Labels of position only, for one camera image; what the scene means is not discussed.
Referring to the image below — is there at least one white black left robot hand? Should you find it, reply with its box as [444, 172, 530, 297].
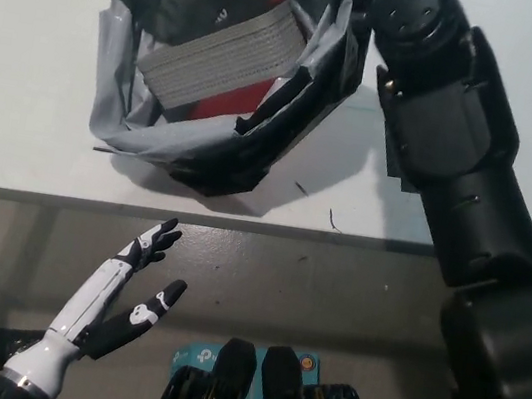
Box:
[40, 200, 200, 374]

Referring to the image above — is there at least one grey perforated rectangular plastic basket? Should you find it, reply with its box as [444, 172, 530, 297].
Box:
[132, 0, 311, 128]

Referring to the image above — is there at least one grey and black plastic bag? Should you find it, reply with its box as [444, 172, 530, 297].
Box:
[71, 0, 380, 219]

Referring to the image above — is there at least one black teal robot torso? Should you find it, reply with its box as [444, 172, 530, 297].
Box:
[152, 326, 388, 399]

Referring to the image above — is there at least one black table tape patch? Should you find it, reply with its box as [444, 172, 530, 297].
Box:
[373, 119, 433, 199]

